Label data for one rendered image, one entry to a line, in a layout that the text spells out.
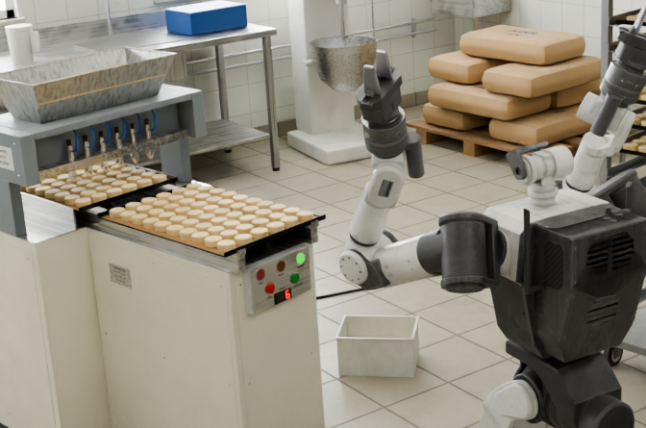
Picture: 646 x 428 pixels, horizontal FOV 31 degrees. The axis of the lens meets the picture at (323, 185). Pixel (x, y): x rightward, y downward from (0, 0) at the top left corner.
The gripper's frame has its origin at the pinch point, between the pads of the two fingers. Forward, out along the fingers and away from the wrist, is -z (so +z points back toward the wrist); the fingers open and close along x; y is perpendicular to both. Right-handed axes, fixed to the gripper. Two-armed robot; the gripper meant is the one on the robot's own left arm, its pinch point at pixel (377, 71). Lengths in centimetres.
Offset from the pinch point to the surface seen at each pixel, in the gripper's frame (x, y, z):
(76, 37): 263, -365, 232
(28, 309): 5, -145, 127
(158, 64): 82, -134, 82
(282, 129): 353, -297, 353
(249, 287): 19, -63, 101
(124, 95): 69, -139, 86
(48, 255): 15, -137, 109
